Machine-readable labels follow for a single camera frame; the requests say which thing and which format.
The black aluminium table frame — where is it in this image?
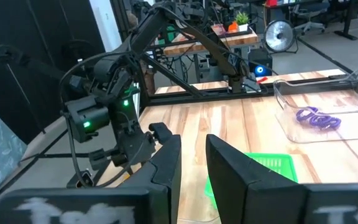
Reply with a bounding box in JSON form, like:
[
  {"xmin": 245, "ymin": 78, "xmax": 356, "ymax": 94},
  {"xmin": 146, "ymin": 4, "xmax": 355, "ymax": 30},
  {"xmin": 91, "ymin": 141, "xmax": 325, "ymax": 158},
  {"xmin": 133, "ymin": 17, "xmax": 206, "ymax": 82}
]
[{"xmin": 140, "ymin": 52, "xmax": 358, "ymax": 108}]

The clear plastic container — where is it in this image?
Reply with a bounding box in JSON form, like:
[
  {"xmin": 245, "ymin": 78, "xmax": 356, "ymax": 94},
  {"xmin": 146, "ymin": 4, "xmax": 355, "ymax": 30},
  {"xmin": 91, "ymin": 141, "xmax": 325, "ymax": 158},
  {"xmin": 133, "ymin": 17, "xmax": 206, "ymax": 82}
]
[{"xmin": 273, "ymin": 68, "xmax": 358, "ymax": 144}]

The wooden butcher block table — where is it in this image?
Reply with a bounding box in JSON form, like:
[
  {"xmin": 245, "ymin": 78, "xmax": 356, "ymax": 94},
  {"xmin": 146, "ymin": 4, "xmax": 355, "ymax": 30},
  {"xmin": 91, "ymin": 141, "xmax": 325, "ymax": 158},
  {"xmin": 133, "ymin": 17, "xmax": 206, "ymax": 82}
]
[{"xmin": 162, "ymin": 24, "xmax": 260, "ymax": 57}]

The orange plastic object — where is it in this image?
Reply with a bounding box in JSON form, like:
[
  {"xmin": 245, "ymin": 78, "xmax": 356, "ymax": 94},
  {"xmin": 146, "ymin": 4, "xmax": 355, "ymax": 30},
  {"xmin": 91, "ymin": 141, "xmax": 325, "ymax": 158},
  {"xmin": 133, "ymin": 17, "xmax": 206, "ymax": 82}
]
[{"xmin": 227, "ymin": 21, "xmax": 240, "ymax": 34}]

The blue glowing device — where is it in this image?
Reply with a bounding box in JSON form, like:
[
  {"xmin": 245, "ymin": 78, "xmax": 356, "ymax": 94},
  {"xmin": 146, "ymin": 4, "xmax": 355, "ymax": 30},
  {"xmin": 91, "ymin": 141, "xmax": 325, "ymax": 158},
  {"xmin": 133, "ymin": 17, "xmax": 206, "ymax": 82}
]
[{"xmin": 254, "ymin": 64, "xmax": 269, "ymax": 78}]

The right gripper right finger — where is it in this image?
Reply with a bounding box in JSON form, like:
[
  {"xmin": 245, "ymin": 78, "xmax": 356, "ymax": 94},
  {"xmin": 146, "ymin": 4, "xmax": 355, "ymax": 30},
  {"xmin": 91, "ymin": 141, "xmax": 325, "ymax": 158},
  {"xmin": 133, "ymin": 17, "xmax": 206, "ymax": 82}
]
[{"xmin": 206, "ymin": 134, "xmax": 358, "ymax": 224}]

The black computer box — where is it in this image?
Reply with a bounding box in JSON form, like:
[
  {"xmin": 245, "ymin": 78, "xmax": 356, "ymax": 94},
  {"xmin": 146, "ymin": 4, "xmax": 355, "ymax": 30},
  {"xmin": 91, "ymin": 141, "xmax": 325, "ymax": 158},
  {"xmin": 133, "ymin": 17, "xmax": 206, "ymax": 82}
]
[{"xmin": 248, "ymin": 48, "xmax": 273, "ymax": 68}]

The purple spring keychain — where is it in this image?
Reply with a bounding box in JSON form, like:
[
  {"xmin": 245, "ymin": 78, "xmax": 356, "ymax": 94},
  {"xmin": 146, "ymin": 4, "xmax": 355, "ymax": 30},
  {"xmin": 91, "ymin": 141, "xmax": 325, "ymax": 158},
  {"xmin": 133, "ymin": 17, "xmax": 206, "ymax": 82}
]
[
  {"xmin": 295, "ymin": 106, "xmax": 321, "ymax": 124},
  {"xmin": 308, "ymin": 114, "xmax": 342, "ymax": 131}
]

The green plastic basket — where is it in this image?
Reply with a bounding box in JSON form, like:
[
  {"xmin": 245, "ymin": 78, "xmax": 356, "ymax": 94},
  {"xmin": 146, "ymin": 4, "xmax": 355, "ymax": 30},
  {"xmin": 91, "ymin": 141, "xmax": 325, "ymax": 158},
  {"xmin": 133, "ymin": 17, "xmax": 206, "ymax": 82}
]
[{"xmin": 204, "ymin": 152, "xmax": 299, "ymax": 210}]

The grey office chair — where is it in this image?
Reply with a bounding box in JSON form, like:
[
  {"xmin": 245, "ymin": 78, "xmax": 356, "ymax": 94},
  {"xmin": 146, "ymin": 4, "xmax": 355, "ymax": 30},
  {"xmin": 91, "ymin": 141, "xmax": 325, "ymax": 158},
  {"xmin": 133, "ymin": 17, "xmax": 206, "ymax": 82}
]
[{"xmin": 290, "ymin": 2, "xmax": 331, "ymax": 36}]

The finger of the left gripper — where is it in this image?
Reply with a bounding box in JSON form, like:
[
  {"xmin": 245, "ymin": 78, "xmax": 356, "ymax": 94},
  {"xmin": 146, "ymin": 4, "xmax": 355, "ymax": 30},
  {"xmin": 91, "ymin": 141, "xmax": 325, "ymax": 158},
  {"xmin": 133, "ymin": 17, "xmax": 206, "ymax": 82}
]
[
  {"xmin": 88, "ymin": 148, "xmax": 112, "ymax": 172},
  {"xmin": 149, "ymin": 122, "xmax": 174, "ymax": 145}
]

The green potted plant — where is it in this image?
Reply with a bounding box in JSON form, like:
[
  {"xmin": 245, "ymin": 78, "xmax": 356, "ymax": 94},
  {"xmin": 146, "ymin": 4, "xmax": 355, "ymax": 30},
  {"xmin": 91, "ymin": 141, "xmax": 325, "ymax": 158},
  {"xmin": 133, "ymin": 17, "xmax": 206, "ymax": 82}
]
[{"xmin": 234, "ymin": 11, "xmax": 251, "ymax": 32}]

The black desk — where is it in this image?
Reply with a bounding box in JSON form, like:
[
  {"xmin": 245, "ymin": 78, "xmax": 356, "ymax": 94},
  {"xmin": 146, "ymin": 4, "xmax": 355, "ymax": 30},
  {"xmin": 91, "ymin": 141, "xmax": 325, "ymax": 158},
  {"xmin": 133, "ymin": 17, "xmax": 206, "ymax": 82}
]
[{"xmin": 331, "ymin": 0, "xmax": 358, "ymax": 42}]

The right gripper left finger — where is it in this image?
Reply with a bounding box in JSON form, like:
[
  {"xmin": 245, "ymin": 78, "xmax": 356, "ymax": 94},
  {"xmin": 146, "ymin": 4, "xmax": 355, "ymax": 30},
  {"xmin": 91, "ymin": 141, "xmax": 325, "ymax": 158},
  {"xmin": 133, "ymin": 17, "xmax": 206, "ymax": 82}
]
[{"xmin": 0, "ymin": 134, "xmax": 183, "ymax": 224}]

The round metal floor fan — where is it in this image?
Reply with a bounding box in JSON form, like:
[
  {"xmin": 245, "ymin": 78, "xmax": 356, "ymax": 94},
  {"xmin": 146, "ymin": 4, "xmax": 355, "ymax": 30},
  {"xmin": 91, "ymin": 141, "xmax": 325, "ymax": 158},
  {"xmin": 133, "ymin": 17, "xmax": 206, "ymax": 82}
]
[{"xmin": 263, "ymin": 19, "xmax": 300, "ymax": 55}]

